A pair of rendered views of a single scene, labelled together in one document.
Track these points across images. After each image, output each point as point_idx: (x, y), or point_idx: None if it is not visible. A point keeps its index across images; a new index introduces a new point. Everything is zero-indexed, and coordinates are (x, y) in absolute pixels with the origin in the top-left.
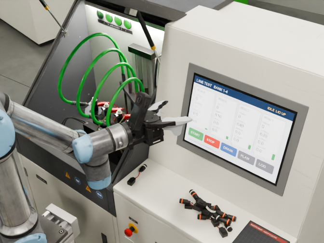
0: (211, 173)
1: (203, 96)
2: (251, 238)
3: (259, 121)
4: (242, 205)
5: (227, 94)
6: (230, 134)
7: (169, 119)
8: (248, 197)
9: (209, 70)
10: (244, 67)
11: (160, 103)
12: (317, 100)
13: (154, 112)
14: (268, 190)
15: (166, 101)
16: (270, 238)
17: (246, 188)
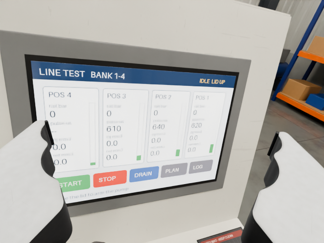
0: (120, 223)
1: (70, 103)
2: None
3: (188, 108)
4: (174, 230)
5: (126, 80)
6: (144, 149)
7: (304, 211)
8: (181, 217)
9: (69, 39)
10: (150, 15)
11: (38, 147)
12: (260, 46)
13: (53, 239)
14: (206, 191)
15: (48, 124)
16: (231, 241)
17: (177, 208)
